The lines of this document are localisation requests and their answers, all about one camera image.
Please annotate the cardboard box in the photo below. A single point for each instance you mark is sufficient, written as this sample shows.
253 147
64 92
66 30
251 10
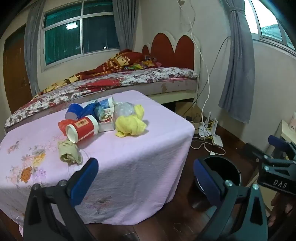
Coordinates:
196 112

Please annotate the yellow plastic bag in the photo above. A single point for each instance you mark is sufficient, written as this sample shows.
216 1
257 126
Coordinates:
129 125

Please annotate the bed with floral cover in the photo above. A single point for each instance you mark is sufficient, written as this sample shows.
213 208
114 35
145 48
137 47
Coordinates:
138 77

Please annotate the pink cloth covered table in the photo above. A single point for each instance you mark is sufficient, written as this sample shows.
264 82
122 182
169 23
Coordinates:
138 150

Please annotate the brown wooden door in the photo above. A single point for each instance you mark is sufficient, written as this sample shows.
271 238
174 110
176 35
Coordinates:
16 74

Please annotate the white milk carton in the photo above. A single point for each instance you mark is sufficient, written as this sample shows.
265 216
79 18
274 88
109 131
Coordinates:
106 115

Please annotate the blue plastic bag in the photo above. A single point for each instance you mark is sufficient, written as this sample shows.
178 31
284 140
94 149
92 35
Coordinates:
90 109

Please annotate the tied grey curtain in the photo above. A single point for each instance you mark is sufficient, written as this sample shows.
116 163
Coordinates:
238 69

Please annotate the large window white frame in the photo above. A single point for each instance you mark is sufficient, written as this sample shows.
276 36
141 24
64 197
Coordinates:
81 30

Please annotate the person's right hand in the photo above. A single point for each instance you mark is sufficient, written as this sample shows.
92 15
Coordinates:
278 208

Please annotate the clear plastic bag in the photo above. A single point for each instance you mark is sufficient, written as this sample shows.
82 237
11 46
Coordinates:
123 109

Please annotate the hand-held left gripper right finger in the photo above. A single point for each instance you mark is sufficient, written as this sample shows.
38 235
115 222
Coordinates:
204 178

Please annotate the white bed red headboard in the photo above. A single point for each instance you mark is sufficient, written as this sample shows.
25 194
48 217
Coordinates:
166 46

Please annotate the blue cup white rim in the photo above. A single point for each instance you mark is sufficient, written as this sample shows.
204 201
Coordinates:
104 103

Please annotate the dark blue cup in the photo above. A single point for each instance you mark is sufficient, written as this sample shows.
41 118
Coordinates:
74 110

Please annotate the white router with antennas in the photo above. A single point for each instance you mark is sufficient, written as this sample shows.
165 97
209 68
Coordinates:
205 129

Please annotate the red paper cup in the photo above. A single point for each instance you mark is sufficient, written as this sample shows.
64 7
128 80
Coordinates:
84 127

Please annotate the red patterned blanket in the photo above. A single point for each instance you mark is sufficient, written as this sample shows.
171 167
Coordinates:
111 62

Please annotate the white cabinet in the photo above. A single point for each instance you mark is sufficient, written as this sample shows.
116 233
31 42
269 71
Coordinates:
285 133

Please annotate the colourful pillow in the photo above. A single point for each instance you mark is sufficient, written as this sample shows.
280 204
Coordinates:
148 63

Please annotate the corner window white frame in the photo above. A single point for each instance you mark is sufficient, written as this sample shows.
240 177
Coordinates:
270 25

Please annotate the beige bag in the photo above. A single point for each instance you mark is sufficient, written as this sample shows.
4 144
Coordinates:
69 151

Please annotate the black plastic bucket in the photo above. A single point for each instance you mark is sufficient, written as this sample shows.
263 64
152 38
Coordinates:
222 166

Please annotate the flat white router box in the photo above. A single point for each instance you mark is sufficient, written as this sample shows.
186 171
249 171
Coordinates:
217 141

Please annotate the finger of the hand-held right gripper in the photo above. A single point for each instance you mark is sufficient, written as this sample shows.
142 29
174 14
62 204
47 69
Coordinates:
277 141
275 162

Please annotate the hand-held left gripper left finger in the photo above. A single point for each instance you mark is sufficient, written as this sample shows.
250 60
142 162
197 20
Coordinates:
84 179

